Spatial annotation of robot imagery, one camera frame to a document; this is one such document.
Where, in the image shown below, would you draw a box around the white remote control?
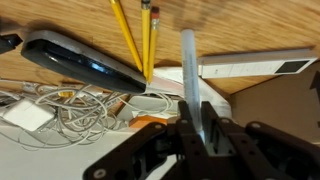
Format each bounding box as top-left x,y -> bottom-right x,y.
197,47 -> 320,80

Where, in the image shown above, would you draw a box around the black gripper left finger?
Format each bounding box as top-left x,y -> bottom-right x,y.
82,100 -> 210,180

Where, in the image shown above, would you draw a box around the white marker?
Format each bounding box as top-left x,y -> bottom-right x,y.
180,28 -> 206,135

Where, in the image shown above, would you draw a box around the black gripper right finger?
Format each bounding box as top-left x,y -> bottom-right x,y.
201,100 -> 320,180

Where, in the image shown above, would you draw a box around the black sunglasses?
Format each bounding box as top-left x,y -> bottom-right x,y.
0,33 -> 24,56

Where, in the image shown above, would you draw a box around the yellow pencil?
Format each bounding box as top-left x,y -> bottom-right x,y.
108,0 -> 144,73
140,0 -> 152,80
146,6 -> 161,85

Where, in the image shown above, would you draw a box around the tangled white cables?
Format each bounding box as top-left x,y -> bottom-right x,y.
0,77 -> 175,152

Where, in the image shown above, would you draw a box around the white power adapter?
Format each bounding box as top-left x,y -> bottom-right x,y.
1,98 -> 56,132

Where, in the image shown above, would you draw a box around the orange notepad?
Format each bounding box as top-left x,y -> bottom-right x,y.
128,115 -> 168,130

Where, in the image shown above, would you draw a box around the black stapler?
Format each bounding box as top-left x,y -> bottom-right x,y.
20,29 -> 148,95

